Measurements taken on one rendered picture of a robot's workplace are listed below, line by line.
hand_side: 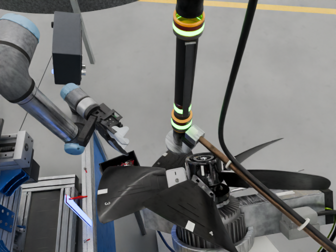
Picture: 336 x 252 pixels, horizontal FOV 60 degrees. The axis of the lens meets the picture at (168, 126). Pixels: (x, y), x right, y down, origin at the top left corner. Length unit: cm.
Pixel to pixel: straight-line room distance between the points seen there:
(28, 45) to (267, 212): 90
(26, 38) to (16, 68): 11
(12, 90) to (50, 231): 126
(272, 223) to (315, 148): 161
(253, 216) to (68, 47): 94
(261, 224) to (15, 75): 87
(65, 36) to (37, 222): 122
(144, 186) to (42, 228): 120
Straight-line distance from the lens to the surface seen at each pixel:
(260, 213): 103
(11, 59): 91
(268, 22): 346
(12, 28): 98
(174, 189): 75
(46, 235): 204
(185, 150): 67
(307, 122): 271
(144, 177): 96
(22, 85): 93
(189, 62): 45
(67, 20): 140
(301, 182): 90
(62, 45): 128
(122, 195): 95
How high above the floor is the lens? 207
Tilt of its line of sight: 59 degrees down
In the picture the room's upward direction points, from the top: straight up
